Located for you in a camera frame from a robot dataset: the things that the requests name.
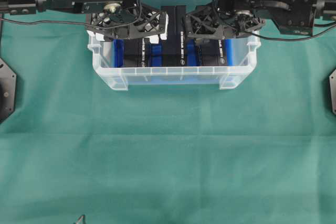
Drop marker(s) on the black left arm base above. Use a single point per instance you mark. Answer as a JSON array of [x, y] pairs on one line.
[[8, 90]]

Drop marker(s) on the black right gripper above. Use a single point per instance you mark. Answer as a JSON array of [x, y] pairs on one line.
[[203, 25]]

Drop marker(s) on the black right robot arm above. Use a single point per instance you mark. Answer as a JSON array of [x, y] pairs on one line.
[[302, 19]]

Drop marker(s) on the black RealSense box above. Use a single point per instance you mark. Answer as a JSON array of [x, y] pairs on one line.
[[212, 54], [136, 53], [174, 52]]

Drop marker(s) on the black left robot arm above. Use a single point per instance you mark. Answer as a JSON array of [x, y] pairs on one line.
[[29, 7]]

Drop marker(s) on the green table cloth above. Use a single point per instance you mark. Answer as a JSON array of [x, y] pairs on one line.
[[263, 152]]

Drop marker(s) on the clear plastic storage case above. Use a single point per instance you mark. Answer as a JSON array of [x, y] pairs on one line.
[[229, 77]]

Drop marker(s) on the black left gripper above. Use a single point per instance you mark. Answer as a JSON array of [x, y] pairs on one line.
[[130, 23]]

